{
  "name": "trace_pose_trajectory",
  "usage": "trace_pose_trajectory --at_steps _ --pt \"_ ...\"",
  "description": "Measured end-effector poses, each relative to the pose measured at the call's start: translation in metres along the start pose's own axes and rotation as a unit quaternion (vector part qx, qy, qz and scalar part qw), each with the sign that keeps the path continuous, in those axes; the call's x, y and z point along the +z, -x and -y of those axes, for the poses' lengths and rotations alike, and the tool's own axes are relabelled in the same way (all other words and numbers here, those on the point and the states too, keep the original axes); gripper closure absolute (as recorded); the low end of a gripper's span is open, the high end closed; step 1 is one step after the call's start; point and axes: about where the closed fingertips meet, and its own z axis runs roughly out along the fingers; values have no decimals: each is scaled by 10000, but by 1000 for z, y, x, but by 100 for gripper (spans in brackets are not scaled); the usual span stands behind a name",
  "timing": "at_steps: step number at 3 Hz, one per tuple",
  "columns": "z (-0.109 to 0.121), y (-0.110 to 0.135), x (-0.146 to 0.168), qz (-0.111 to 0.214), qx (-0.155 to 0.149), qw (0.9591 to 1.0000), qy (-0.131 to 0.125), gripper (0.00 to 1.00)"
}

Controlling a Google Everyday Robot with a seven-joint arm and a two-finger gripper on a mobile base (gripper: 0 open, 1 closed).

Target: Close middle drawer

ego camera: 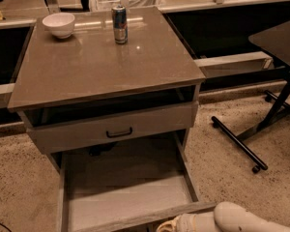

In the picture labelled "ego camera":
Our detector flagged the grey drawer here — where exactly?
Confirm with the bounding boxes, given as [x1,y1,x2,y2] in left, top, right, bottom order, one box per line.
[57,132,216,232]
[27,101,198,154]

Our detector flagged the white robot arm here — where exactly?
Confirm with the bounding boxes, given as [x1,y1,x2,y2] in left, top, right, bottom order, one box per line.
[156,201,290,232]

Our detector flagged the grey drawer cabinet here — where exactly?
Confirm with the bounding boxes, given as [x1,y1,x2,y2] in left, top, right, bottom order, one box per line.
[8,7,205,168]

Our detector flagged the black rolling side table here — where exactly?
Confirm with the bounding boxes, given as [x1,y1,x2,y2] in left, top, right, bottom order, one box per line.
[212,20,290,173]

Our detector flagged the blue silver drink can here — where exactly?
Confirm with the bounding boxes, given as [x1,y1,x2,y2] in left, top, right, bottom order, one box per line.
[111,5,128,44]

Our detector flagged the white ceramic bowl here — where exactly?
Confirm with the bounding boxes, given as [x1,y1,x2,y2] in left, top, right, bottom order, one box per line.
[43,13,75,39]

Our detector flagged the black drawer handle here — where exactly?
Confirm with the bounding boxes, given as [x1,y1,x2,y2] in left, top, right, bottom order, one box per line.
[105,127,133,138]

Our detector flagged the white wire basket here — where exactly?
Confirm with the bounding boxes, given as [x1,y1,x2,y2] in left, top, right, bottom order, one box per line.
[90,0,164,12]

